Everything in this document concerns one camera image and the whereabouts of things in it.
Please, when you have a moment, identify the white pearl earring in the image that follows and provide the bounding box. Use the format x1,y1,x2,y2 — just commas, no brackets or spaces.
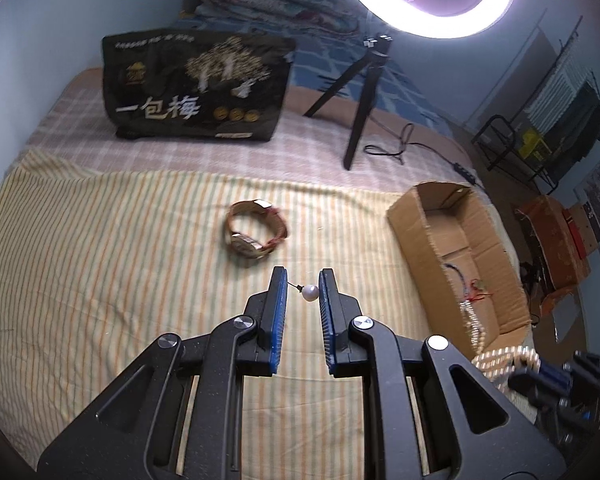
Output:
288,283,320,302

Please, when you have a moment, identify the long white pearl necklace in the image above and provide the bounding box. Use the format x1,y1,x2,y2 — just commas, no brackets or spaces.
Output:
471,343,541,396

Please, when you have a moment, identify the red strap wrist watch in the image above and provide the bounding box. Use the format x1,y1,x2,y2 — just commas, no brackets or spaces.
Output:
224,198,288,260

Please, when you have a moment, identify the cream bead bracelet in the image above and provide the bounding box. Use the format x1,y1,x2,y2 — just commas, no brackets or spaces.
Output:
459,299,488,354

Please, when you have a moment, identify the green jade red cord pendant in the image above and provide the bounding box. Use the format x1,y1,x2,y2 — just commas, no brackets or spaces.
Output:
444,263,492,304

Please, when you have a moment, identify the orange cardboard box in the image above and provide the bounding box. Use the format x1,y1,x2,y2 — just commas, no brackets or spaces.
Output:
514,195,600,316

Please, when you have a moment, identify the cardboard box tray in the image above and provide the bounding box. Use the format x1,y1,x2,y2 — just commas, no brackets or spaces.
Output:
387,182,531,359

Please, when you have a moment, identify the yellow striped cloth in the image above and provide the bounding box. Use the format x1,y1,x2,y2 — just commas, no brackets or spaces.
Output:
0,148,537,476

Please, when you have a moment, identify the pink checked bedsheet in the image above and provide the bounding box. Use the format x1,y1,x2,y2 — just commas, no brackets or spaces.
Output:
26,68,474,193

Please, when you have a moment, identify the black metal rack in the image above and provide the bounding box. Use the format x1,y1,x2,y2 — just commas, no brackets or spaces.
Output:
471,114,559,195

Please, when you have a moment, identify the black snack bag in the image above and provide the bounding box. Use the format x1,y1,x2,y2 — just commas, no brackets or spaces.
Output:
102,28,296,142

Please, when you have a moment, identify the black tripod stand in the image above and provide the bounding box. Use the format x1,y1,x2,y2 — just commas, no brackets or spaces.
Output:
303,35,392,170

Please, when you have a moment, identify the blue patterned bedsheet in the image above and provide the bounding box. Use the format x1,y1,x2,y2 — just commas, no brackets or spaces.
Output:
174,14,456,139

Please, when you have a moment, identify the black power cable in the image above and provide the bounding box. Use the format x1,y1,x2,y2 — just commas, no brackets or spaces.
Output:
363,121,487,191

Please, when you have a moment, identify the white ring light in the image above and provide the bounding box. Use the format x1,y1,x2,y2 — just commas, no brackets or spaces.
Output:
334,0,520,40

